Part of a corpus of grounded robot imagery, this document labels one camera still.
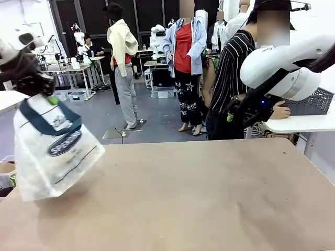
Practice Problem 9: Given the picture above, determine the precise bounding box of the person's right forearm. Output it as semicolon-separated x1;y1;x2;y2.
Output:
202;70;215;108

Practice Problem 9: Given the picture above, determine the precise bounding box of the mannequin with blue shirt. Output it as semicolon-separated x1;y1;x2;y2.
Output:
162;0;208;135

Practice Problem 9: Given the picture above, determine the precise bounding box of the translucent white navy-handled shopping bag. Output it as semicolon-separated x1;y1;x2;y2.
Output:
13;94;106;202

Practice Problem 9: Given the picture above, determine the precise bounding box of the black monitor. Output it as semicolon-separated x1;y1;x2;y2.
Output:
151;68;176;88

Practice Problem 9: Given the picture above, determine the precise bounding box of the brown cardboard box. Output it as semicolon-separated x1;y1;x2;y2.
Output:
0;155;17;189

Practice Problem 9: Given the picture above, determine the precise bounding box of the person in black striped shirt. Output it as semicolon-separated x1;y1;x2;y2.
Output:
204;0;297;141

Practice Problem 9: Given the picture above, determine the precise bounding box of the dark grey plastic basket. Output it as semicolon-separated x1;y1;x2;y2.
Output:
284;87;335;117

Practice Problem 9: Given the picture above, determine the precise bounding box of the black floor cable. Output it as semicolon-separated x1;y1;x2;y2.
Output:
115;127;127;144

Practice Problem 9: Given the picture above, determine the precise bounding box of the mannequin with white shirt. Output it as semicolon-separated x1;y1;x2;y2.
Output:
224;0;249;51

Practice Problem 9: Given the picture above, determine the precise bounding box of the bare white torso mannequin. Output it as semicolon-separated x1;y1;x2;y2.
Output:
195;9;209;35

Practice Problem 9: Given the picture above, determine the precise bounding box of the person's left hand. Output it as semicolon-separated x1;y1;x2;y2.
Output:
272;100;292;119

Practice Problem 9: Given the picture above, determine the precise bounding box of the background work table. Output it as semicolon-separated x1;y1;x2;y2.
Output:
41;64;93;101

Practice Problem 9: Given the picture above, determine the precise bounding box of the person in black top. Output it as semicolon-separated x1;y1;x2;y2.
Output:
83;33;105;57

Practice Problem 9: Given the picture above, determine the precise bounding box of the mannequin with white blouse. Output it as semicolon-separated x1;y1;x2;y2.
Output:
212;10;229;52

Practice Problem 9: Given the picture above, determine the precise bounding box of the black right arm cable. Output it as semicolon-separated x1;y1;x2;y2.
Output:
261;43;335;97

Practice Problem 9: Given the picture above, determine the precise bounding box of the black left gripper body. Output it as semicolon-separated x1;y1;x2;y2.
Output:
14;67;56;98

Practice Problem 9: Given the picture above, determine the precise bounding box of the square metal floor plate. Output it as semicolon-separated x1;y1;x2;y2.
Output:
103;129;127;140

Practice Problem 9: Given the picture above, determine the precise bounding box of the floral print garment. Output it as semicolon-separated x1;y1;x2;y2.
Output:
202;48;221;74

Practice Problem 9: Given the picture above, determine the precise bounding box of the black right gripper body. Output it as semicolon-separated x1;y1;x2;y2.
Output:
230;89;274;129

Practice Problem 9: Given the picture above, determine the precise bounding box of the mannequin with cream jacket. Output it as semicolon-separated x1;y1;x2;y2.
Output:
102;1;143;130

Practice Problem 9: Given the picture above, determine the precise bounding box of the white side table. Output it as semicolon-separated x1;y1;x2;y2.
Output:
263;104;335;134

